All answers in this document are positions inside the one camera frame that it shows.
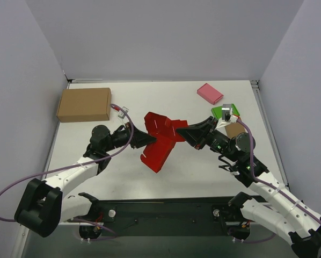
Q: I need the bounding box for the small brown cardboard box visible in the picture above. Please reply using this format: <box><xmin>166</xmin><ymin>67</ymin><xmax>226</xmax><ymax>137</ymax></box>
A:
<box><xmin>225</xmin><ymin>123</ymin><xmax>245</xmax><ymax>139</ymax></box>

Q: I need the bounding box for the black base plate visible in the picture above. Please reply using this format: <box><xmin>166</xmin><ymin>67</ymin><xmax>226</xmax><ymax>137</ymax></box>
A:
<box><xmin>78</xmin><ymin>197</ymin><xmax>251</xmax><ymax>241</ymax></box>

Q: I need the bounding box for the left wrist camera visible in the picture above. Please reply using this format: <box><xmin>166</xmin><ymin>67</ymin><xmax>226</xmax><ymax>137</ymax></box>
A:
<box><xmin>117</xmin><ymin>107</ymin><xmax>129</xmax><ymax>119</ymax></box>

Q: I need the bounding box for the large brown cardboard box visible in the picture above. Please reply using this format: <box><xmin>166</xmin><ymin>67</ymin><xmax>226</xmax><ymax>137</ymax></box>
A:
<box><xmin>57</xmin><ymin>88</ymin><xmax>112</xmax><ymax>123</ymax></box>

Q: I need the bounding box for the pink paper box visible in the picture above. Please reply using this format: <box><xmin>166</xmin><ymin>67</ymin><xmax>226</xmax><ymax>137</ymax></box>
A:
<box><xmin>196</xmin><ymin>83</ymin><xmax>224</xmax><ymax>105</ymax></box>

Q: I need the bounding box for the red paper box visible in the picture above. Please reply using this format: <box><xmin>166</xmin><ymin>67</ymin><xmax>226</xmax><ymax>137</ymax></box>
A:
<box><xmin>140</xmin><ymin>112</ymin><xmax>188</xmax><ymax>173</ymax></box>

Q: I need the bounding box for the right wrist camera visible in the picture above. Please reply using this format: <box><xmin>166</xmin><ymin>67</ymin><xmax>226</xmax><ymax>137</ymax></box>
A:
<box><xmin>216</xmin><ymin>104</ymin><xmax>238</xmax><ymax>129</ymax></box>

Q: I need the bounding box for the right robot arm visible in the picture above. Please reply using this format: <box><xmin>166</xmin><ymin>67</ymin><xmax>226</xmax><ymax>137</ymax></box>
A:
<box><xmin>176</xmin><ymin>115</ymin><xmax>321</xmax><ymax>257</ymax></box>

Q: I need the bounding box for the green paper box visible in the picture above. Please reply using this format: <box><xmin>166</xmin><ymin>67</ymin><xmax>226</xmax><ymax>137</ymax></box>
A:
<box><xmin>211</xmin><ymin>103</ymin><xmax>240</xmax><ymax>120</ymax></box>

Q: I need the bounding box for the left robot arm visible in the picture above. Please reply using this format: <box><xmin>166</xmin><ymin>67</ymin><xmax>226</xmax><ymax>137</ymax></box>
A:
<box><xmin>14</xmin><ymin>123</ymin><xmax>156</xmax><ymax>237</ymax></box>

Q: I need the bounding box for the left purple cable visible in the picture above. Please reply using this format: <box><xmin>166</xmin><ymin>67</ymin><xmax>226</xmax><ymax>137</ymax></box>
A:
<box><xmin>0</xmin><ymin>104</ymin><xmax>135</xmax><ymax>223</ymax></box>

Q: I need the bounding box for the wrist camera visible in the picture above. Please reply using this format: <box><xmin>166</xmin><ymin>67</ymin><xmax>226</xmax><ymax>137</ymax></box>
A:
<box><xmin>216</xmin><ymin>104</ymin><xmax>238</xmax><ymax>129</ymax></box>
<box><xmin>117</xmin><ymin>107</ymin><xmax>129</xmax><ymax>119</ymax></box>

